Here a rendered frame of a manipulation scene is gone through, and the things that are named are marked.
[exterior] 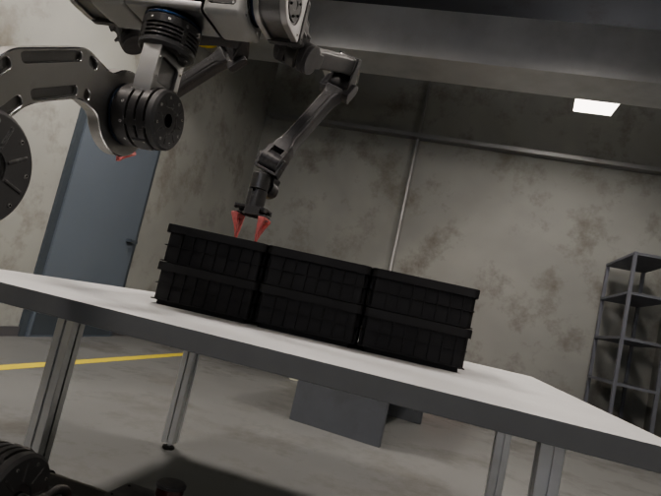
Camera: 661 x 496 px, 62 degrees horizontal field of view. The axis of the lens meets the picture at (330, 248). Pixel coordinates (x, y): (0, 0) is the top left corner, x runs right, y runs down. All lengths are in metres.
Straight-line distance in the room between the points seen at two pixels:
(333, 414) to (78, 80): 2.97
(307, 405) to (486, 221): 5.10
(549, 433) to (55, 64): 1.10
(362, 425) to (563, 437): 2.87
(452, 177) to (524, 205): 1.10
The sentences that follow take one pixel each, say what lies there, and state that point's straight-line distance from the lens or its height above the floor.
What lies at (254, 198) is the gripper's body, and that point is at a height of 1.06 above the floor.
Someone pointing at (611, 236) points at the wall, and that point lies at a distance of 8.55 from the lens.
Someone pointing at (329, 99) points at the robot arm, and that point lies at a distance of 1.81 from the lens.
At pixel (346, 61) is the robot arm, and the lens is 1.80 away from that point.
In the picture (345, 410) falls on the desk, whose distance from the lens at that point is 3.80.
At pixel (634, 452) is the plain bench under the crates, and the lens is 1.00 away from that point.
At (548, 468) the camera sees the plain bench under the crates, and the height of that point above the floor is 0.52.
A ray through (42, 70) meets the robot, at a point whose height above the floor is 1.11.
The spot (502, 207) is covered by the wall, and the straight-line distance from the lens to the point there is 8.37.
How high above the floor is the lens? 0.79
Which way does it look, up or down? 6 degrees up
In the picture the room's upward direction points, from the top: 13 degrees clockwise
